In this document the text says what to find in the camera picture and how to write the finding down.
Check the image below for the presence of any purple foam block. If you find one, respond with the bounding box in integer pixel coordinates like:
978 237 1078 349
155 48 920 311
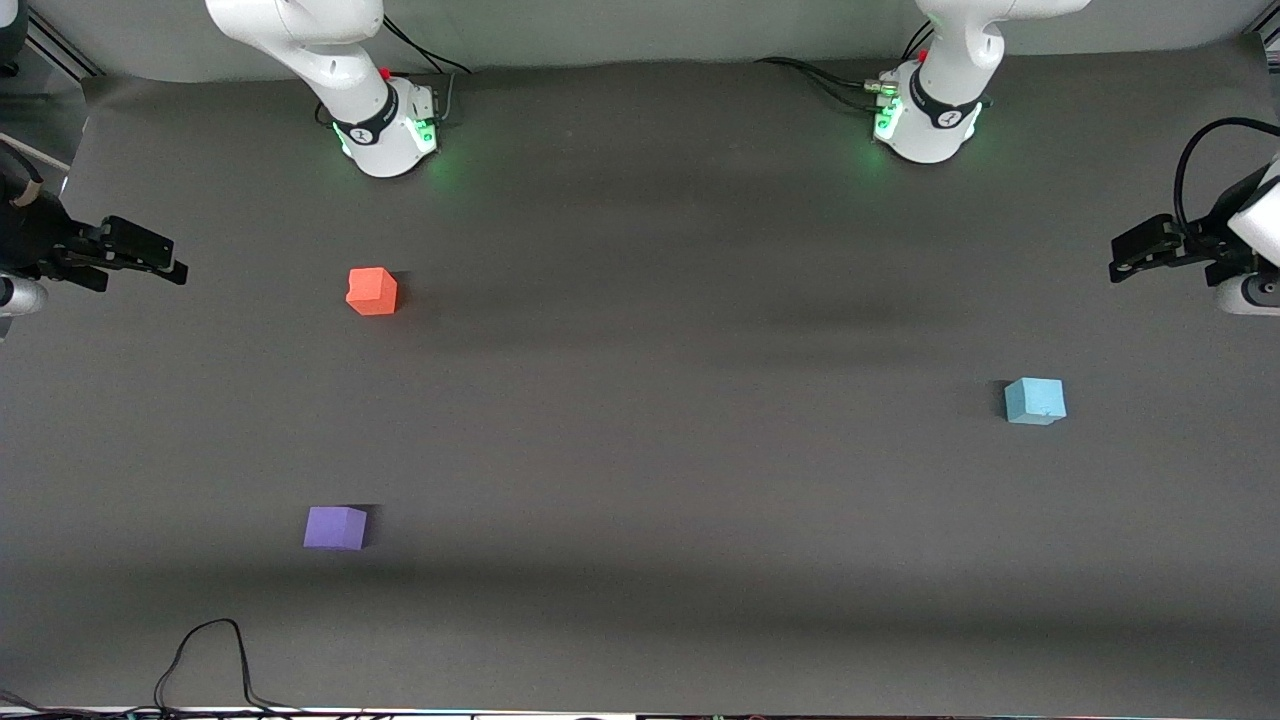
303 506 369 552

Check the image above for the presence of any orange foam block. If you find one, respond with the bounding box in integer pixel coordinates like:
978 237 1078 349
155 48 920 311
345 267 399 317

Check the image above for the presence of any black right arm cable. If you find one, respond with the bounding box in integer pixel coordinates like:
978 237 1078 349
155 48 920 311
0 138 45 207

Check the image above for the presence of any thin black looped cable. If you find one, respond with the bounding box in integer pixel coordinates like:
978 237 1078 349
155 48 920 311
153 618 301 714

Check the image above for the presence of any thin white bar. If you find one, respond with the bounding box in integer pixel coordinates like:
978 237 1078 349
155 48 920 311
0 130 73 173

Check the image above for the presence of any black base cable bundle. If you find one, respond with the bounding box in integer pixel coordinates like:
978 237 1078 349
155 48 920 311
380 14 473 77
757 56 893 113

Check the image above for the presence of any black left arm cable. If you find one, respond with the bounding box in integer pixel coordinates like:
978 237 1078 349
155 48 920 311
1175 117 1280 233

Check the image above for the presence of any dark grey table mat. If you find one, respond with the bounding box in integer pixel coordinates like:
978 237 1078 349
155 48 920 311
0 40 1280 716

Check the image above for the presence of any light blue foam block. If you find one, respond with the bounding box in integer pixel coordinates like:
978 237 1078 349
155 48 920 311
1004 377 1067 427

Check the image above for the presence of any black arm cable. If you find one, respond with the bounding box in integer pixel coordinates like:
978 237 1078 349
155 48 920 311
0 138 45 207
1175 117 1280 233

